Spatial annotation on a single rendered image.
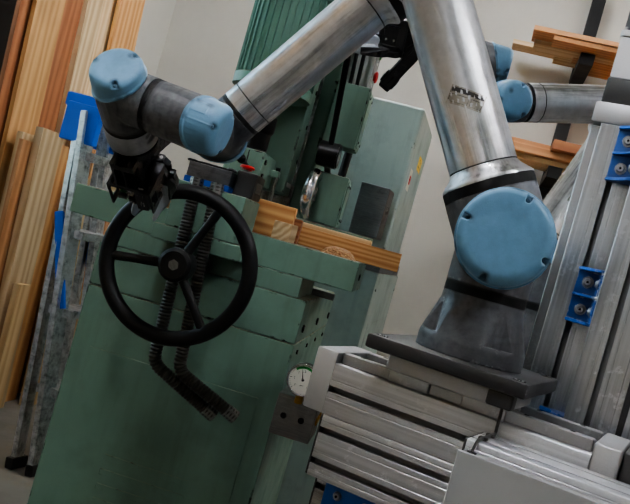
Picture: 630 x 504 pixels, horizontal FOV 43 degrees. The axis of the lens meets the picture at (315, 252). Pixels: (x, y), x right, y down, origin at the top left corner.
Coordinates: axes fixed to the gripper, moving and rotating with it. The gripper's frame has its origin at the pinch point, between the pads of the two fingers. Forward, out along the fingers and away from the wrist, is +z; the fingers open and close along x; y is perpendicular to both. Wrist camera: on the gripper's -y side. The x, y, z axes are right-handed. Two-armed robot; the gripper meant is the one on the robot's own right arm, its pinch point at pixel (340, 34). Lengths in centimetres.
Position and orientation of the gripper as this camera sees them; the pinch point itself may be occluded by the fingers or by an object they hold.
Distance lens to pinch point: 174.6
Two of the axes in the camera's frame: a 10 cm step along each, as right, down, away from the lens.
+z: -9.5, -2.7, 1.2
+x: -2.5, 5.1, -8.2
